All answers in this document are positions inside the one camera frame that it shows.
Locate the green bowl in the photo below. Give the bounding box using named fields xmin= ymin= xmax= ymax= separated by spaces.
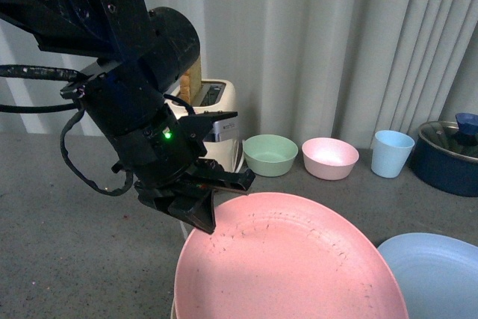
xmin=243 ymin=134 xmax=299 ymax=177

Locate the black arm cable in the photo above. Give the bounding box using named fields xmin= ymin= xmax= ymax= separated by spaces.
xmin=0 ymin=64 xmax=135 ymax=197

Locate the bread slice in toaster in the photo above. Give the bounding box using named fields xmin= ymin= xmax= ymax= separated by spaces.
xmin=180 ymin=57 xmax=202 ymax=105

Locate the cream white plate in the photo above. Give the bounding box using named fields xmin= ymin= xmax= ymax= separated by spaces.
xmin=170 ymin=291 xmax=177 ymax=319

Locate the dark blue pot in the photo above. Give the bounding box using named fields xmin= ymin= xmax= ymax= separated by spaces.
xmin=410 ymin=135 xmax=477 ymax=197

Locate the pink plate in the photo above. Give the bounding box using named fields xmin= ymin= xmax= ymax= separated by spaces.
xmin=174 ymin=193 xmax=408 ymax=318

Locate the pink bowl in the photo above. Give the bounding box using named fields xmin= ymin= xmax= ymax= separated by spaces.
xmin=302 ymin=137 xmax=359 ymax=181

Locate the white toaster power cord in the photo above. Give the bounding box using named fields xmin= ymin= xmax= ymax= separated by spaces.
xmin=234 ymin=138 xmax=247 ymax=174

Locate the light blue plate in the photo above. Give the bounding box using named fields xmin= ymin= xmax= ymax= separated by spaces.
xmin=378 ymin=233 xmax=477 ymax=318

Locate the glass pot lid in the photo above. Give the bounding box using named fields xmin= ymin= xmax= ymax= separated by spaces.
xmin=418 ymin=112 xmax=477 ymax=163

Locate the light blue cup right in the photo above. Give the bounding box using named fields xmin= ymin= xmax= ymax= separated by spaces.
xmin=371 ymin=130 xmax=415 ymax=179

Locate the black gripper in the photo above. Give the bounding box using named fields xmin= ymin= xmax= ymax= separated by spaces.
xmin=111 ymin=105 xmax=255 ymax=234

